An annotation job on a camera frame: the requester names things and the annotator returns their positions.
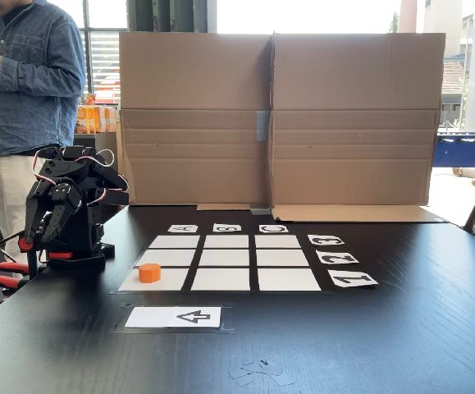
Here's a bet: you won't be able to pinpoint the paper sheet number 3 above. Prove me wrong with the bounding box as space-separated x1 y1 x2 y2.
307 234 345 246

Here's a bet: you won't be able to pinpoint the person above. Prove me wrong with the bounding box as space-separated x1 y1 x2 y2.
0 0 87 267

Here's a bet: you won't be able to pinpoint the blue foosball table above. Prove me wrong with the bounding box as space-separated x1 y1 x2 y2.
432 131 475 188

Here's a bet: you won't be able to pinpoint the paper sheet number 2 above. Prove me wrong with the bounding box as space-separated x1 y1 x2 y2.
315 250 360 265

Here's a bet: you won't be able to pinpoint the orange drink carton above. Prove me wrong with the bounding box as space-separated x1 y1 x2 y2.
75 104 101 135

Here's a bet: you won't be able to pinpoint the red white servo cable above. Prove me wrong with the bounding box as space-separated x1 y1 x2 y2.
34 148 116 206

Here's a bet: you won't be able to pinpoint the white nine-square paper grid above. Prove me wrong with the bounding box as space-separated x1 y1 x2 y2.
117 233 323 293

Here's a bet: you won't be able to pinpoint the brown cardboard wall panel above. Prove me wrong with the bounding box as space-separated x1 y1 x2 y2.
268 30 447 223
117 31 273 211

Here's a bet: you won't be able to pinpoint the pale drink carton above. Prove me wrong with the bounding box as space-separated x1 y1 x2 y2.
98 104 119 133

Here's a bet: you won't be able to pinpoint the grey tape strip on cardboard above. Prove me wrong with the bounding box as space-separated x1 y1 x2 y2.
255 109 271 141

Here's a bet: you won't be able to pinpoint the black power cable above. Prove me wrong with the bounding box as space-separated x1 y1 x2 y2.
0 229 29 264

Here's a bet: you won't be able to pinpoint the paper sheet number 1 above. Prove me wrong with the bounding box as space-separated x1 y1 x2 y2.
327 269 380 289

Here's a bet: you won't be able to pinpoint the white arrow paper sheet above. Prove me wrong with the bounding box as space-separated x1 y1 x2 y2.
124 306 222 328

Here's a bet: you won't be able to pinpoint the round orange token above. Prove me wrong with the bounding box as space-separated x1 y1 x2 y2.
138 263 162 284

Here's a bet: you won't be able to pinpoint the clear tape scraps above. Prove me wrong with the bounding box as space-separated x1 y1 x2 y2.
227 359 296 387

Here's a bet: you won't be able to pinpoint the red black bar clamp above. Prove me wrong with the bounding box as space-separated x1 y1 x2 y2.
17 236 75 280

